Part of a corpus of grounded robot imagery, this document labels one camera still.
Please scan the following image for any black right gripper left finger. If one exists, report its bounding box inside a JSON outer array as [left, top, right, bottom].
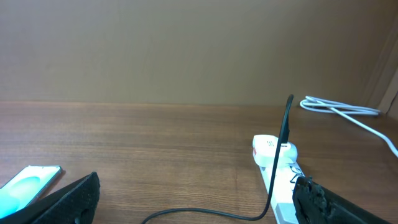
[[1, 172, 100, 224]]

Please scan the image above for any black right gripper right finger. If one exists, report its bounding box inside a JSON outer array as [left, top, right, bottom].
[[293, 176, 389, 224]]

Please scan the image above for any smartphone with cyan screen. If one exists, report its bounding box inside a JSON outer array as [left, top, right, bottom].
[[1, 166, 62, 218]]

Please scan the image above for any black charging cable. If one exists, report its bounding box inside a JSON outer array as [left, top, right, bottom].
[[141, 94, 295, 224]]

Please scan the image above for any white charger adapter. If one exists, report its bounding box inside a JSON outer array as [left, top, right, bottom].
[[252, 134, 298, 167]]

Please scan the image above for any white power strip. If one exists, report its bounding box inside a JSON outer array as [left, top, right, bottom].
[[271, 162, 304, 224]]

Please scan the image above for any white power strip cord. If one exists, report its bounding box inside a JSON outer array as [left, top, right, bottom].
[[299, 95, 398, 158]]

